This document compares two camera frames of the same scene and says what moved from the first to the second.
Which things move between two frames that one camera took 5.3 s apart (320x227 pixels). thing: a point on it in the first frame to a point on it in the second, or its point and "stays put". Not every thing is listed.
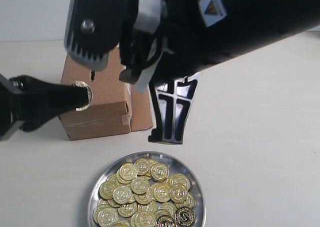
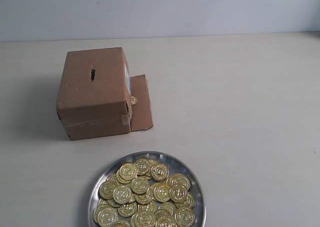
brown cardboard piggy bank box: [116, 107] stays put
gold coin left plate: [123, 194] stays put
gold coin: [82, 84] to [133, 100]
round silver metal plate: [148, 189] stays put
